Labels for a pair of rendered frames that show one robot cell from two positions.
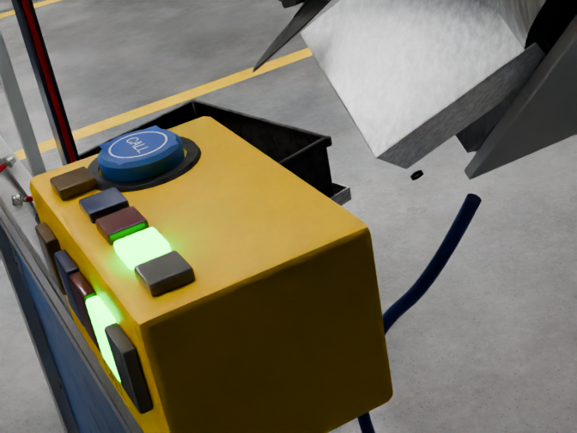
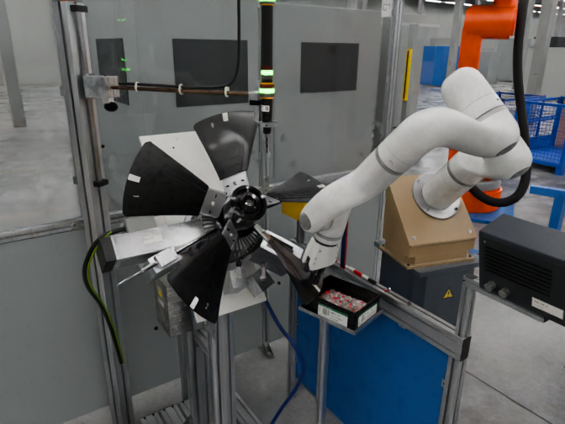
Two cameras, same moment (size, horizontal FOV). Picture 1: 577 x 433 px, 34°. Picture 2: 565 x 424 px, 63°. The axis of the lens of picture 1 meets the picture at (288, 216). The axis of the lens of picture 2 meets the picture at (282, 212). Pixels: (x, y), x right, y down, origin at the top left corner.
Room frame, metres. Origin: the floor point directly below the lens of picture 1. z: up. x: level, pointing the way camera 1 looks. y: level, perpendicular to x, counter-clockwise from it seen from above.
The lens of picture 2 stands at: (2.18, -0.39, 1.67)
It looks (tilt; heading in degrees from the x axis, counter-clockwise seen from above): 20 degrees down; 169
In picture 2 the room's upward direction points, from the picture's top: 1 degrees clockwise
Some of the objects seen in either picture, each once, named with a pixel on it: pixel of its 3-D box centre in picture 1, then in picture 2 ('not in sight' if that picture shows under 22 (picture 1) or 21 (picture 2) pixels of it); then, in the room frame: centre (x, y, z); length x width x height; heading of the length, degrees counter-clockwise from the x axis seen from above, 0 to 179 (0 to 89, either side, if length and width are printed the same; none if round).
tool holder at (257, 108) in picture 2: not in sight; (263, 108); (0.78, -0.18, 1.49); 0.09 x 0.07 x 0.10; 58
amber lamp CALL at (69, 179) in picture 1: (73, 183); not in sight; (0.40, 0.09, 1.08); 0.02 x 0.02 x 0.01; 23
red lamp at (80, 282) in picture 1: (90, 312); not in sight; (0.34, 0.09, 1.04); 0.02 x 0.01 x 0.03; 23
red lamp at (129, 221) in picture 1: (122, 225); not in sight; (0.35, 0.07, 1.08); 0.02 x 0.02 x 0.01; 23
